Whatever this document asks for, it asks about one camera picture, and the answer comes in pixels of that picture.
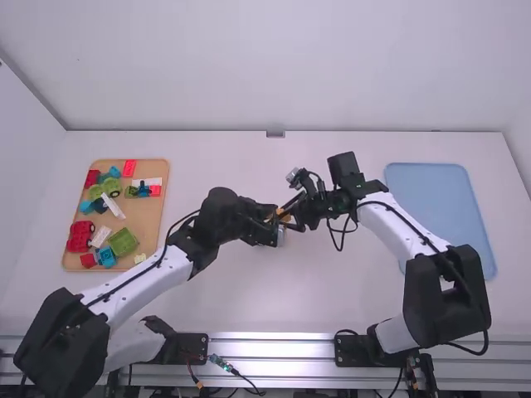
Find blue mat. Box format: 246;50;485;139
383;162;499;284

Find long white toy brick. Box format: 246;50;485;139
101;194;127;221

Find green wheeled toy brick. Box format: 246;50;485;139
88;177;124;201

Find red wheeled toy brick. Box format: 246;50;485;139
66;221;98;254

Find tan tray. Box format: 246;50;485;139
61;158;171;274

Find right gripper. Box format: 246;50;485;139
275;187;335;233

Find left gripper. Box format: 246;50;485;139
238;197;279;249

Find blue wheeled toy brick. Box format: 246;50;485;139
94;246;122;270

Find silver rails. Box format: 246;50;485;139
0;330;531;391

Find black cable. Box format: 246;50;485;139
164;208;202;250
446;329;490;357
325;213;359;252

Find large green toy brick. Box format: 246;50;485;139
107;227;140;255

